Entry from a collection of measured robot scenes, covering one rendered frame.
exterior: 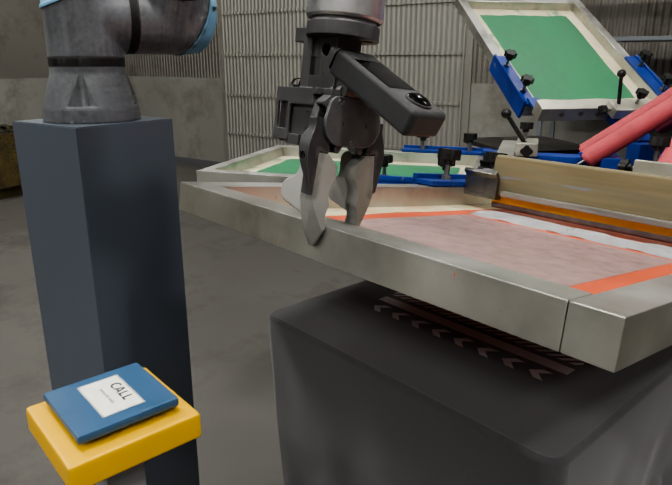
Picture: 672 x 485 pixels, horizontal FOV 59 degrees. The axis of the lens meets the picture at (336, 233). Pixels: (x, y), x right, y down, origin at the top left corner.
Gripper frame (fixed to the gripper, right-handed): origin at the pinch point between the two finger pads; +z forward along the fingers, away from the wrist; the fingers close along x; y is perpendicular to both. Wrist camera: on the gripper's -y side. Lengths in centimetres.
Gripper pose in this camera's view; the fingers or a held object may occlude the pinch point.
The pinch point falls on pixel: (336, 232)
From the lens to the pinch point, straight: 59.4
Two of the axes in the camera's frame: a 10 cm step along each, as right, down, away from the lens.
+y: -6.6, -2.1, 7.2
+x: -7.4, 0.5, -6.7
